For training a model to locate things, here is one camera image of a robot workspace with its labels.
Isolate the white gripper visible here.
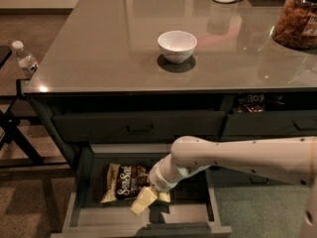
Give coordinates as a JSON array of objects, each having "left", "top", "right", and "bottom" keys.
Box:
[{"left": 131, "top": 155, "right": 185, "bottom": 215}]

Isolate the brown SenSal chip bag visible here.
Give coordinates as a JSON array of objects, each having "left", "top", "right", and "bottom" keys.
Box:
[{"left": 101, "top": 164, "right": 150, "bottom": 203}]

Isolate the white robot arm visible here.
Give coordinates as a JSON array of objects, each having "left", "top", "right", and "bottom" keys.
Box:
[{"left": 132, "top": 136, "right": 317, "bottom": 238}]

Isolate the open grey middle drawer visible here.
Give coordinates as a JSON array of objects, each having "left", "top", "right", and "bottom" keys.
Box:
[{"left": 51, "top": 144, "right": 232, "bottom": 238}]

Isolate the grey bottom right drawer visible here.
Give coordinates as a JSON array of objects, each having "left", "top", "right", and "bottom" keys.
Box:
[{"left": 209, "top": 168, "right": 286, "bottom": 187}]

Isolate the grey top left drawer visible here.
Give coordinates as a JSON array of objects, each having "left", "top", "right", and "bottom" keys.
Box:
[{"left": 53, "top": 110, "right": 225, "bottom": 143}]

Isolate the grey top right drawer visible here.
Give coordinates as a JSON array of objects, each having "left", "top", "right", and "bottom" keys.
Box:
[{"left": 221, "top": 110, "right": 317, "bottom": 141}]

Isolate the dark snack bag in drawer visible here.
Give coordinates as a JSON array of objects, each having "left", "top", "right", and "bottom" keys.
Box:
[{"left": 236, "top": 93, "right": 285, "bottom": 113}]

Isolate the grey kitchen island cabinet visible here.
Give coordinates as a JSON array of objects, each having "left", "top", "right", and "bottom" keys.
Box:
[{"left": 22, "top": 0, "right": 317, "bottom": 187}]

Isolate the white ceramic bowl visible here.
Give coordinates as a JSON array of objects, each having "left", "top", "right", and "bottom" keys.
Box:
[{"left": 158, "top": 31, "right": 197, "bottom": 63}]

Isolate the clear plastic water bottle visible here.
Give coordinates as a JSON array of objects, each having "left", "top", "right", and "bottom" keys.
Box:
[{"left": 12, "top": 41, "right": 39, "bottom": 78}]

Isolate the black folding side table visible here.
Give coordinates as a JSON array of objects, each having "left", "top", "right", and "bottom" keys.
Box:
[{"left": 0, "top": 44, "right": 65, "bottom": 168}]

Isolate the clear jar of nuts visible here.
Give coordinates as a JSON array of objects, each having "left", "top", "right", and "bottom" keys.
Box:
[{"left": 272, "top": 0, "right": 317, "bottom": 50}]

